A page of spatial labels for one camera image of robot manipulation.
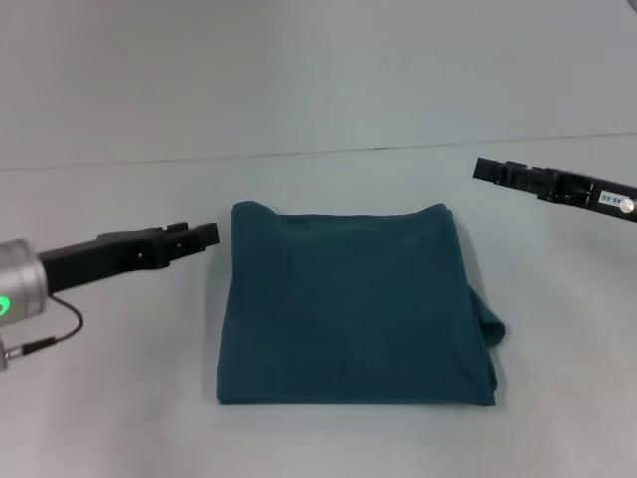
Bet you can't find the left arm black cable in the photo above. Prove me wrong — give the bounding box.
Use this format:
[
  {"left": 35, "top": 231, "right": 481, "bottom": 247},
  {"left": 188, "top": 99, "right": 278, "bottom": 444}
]
[{"left": 0, "top": 294, "right": 85, "bottom": 372}]

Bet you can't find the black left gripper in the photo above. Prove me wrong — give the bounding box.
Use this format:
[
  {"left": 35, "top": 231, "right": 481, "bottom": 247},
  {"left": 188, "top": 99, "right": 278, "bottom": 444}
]
[{"left": 37, "top": 221, "right": 221, "bottom": 296}]

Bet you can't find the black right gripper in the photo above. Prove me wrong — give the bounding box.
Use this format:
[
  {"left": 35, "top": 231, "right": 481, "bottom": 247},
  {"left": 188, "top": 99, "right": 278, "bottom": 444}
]
[{"left": 471, "top": 156, "right": 637, "bottom": 223}]

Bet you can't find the teal blue shirt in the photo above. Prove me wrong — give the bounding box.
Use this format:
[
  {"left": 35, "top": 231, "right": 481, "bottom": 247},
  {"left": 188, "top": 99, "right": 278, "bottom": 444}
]
[{"left": 215, "top": 201, "right": 508, "bottom": 407}]

